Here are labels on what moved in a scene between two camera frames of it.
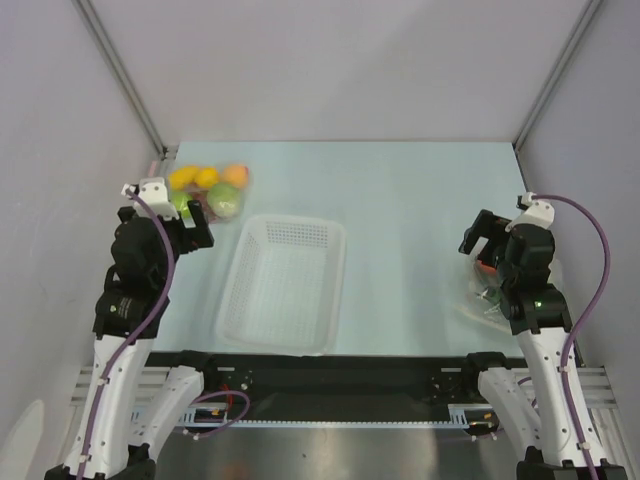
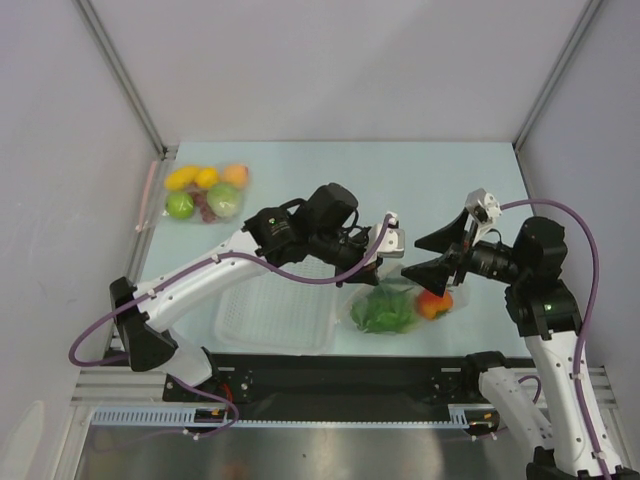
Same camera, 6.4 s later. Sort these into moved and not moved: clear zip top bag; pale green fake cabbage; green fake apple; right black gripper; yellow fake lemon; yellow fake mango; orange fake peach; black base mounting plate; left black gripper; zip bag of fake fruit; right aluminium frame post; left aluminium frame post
Moved: left black gripper; right black gripper; clear zip top bag
Not moved: zip bag of fake fruit; green fake apple; yellow fake lemon; pale green fake cabbage; yellow fake mango; left aluminium frame post; orange fake peach; black base mounting plate; right aluminium frame post
